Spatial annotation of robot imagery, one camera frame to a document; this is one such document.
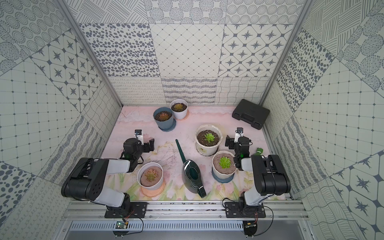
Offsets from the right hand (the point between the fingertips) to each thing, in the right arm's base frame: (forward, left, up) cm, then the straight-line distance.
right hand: (235, 137), depth 95 cm
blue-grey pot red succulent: (+12, +48, +5) cm, 50 cm away
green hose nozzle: (-8, -15, -4) cm, 17 cm away
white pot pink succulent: (-29, +48, +5) cm, 56 cm away
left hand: (-2, +58, +2) cm, 58 cm away
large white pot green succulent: (-5, +18, +6) cm, 20 cm away
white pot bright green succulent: (-22, +10, +5) cm, 25 cm away
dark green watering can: (-28, +27, +8) cm, 40 cm away
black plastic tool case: (+23, -16, -1) cm, 28 cm away
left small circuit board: (-49, +61, -7) cm, 78 cm away
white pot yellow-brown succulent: (+21, +38, +6) cm, 44 cm away
